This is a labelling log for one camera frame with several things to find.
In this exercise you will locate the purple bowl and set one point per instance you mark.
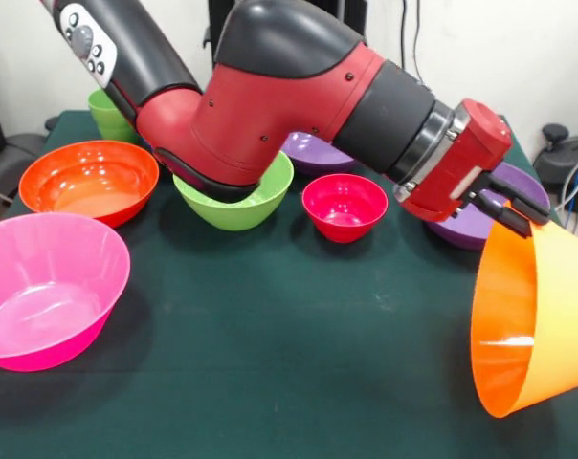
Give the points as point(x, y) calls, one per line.
point(308, 153)
point(523, 184)

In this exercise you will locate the green cup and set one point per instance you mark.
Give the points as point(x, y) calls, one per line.
point(102, 122)

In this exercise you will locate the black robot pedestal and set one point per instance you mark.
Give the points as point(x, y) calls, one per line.
point(219, 14)

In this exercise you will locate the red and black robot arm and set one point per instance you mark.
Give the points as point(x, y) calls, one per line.
point(270, 119)

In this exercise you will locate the pink bowl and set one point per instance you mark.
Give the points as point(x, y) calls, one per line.
point(45, 287)

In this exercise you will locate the large red-orange bowl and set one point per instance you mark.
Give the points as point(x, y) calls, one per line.
point(88, 181)

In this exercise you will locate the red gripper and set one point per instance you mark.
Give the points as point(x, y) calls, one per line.
point(471, 143)

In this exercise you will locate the small crimson bowl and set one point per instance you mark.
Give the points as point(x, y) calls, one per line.
point(344, 205)

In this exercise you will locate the green bowl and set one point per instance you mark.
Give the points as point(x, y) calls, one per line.
point(251, 210)

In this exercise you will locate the dark green tablecloth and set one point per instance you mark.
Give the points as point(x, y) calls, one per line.
point(270, 358)

